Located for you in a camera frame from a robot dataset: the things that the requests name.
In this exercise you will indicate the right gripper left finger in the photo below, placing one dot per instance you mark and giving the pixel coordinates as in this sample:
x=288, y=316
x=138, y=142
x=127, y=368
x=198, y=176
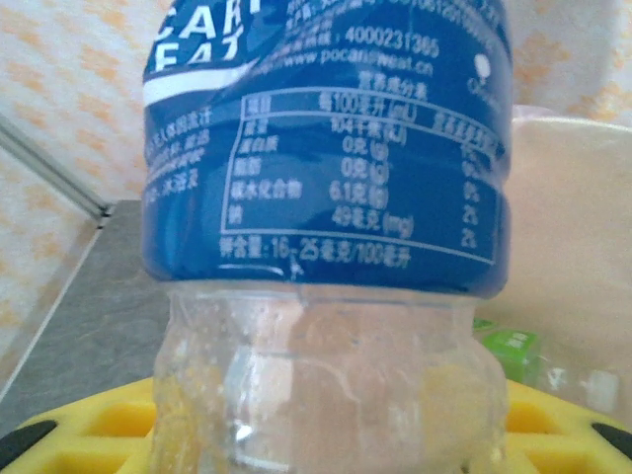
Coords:
x=74, y=439

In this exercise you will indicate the square bottle green label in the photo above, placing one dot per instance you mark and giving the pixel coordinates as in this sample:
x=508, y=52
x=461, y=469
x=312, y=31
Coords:
x=511, y=345

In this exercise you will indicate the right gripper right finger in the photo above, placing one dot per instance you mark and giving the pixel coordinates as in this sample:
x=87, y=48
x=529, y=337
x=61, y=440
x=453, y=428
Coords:
x=568, y=439

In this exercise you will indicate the large blue-label bottle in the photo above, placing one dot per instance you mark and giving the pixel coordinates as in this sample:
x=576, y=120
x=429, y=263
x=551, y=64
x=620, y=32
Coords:
x=321, y=173

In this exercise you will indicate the cream plastic bin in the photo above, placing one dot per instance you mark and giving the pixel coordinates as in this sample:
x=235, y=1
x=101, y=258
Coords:
x=582, y=321

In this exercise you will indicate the white bin with plastic liner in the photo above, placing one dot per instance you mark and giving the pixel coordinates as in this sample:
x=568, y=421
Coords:
x=568, y=148

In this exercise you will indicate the aluminium frame post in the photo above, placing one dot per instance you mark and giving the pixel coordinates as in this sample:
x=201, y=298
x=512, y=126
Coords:
x=49, y=170

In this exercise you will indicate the aluminium table side rail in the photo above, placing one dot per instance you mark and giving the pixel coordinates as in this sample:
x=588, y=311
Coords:
x=54, y=301

